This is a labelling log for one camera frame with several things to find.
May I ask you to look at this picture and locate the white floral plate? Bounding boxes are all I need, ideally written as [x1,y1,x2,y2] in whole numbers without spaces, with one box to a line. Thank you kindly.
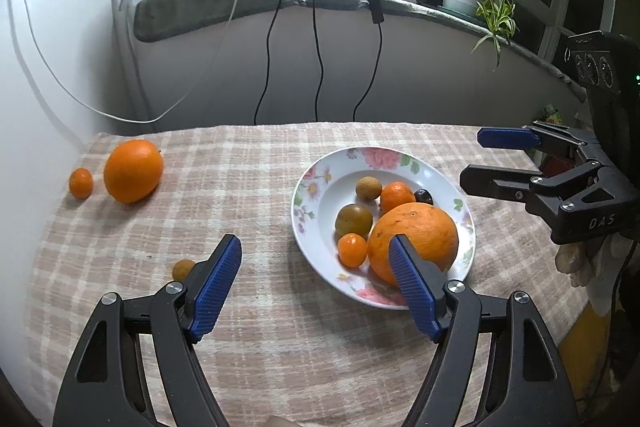
[291,147,476,310]

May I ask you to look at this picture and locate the medium tangerine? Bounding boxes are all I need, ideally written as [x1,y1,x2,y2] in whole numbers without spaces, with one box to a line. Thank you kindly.
[380,182,417,214]

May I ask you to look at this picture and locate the grey windowsill cloth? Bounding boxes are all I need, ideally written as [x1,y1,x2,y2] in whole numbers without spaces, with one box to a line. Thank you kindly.
[134,0,588,100]

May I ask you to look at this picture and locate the person's right hand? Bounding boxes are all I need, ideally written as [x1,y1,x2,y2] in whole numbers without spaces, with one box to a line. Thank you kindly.
[555,237,628,311]

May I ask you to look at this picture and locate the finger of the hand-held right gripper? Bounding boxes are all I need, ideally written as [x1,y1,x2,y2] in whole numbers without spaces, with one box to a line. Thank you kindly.
[460,162,604,208]
[476,121,597,158]

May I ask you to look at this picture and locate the tiny tangerine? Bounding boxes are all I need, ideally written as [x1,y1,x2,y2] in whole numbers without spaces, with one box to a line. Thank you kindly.
[68,168,94,200]

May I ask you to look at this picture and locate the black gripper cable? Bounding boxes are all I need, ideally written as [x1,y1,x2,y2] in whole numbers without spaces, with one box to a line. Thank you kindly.
[600,242,640,408]

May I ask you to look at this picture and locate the large orange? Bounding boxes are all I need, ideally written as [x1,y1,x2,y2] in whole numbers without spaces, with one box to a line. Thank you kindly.
[367,202,459,287]
[103,140,165,204]

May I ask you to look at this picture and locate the red object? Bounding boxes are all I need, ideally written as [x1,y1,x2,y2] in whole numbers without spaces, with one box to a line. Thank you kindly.
[540,157,573,178]

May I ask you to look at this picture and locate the beige checked tablecloth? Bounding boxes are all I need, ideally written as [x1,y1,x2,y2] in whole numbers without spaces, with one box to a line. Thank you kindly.
[30,122,621,427]

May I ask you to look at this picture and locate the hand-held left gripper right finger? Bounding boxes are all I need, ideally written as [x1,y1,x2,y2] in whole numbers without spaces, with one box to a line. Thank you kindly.
[388,234,583,427]

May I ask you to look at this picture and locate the small tangerine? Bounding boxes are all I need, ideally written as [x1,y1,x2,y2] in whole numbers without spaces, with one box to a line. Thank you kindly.
[338,233,369,269]

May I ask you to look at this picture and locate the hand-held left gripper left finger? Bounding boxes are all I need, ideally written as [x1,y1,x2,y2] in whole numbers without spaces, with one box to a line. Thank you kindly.
[52,234,243,427]

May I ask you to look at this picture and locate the green round fruit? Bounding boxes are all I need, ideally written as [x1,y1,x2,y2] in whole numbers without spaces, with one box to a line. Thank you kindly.
[334,203,374,239]

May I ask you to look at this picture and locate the brown longan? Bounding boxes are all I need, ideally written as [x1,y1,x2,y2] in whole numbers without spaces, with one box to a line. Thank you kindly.
[172,259,197,281]
[355,176,383,202]

